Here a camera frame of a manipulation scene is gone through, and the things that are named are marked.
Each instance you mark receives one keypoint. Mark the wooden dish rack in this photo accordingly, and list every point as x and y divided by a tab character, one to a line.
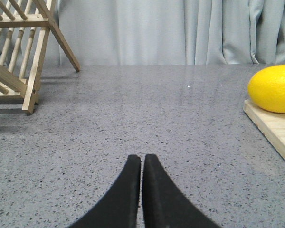
25	26

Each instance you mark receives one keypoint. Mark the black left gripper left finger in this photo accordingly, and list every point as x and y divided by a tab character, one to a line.
118	207

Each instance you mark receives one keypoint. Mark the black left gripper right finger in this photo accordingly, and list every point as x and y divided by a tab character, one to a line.
164	205

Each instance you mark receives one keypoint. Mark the grey curtain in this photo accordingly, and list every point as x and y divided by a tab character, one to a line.
174	32

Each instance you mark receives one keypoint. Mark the wooden cutting board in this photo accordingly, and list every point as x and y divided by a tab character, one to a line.
271	125

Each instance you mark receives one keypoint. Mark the yellow lemon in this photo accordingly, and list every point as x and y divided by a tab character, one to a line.
267	88

